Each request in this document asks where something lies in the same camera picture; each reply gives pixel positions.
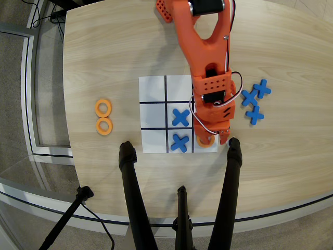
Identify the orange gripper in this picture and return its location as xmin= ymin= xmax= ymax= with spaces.
xmin=192 ymin=80 xmax=237 ymax=146

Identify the orange ring piece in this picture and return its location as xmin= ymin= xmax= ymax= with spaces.
xmin=96 ymin=117 xmax=113 ymax=135
xmin=196 ymin=133 xmax=216 ymax=149
xmin=94 ymin=99 xmax=113 ymax=118

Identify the blue cross piece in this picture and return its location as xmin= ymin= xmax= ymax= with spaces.
xmin=240 ymin=89 xmax=259 ymax=107
xmin=171 ymin=108 xmax=191 ymax=128
xmin=252 ymin=79 xmax=272 ymax=99
xmin=170 ymin=133 xmax=190 ymax=153
xmin=245 ymin=105 xmax=265 ymax=126

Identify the thick black tripod leg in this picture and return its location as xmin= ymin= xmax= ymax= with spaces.
xmin=207 ymin=137 xmax=244 ymax=250
xmin=118 ymin=141 xmax=159 ymax=250

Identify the white tic-tac-toe paper board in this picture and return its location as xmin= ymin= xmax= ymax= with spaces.
xmin=138 ymin=74 xmax=221 ymax=154

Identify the short black tripod leg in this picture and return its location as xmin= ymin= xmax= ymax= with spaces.
xmin=171 ymin=185 xmax=195 ymax=250

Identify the thin black stand leg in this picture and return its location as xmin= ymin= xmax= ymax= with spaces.
xmin=38 ymin=185 xmax=95 ymax=250

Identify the black furniture base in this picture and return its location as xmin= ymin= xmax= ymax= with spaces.
xmin=48 ymin=0 xmax=105 ymax=13

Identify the white servo cable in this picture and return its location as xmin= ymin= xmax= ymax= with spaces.
xmin=189 ymin=71 xmax=244 ymax=136

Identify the black cable by stand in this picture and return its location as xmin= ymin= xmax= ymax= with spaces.
xmin=79 ymin=202 xmax=116 ymax=250

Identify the black floor cable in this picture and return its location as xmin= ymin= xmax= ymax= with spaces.
xmin=50 ymin=4 xmax=66 ymax=44
xmin=30 ymin=0 xmax=57 ymax=29

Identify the grey metal floor frame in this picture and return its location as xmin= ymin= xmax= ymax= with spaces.
xmin=0 ymin=21 xmax=76 ymax=166

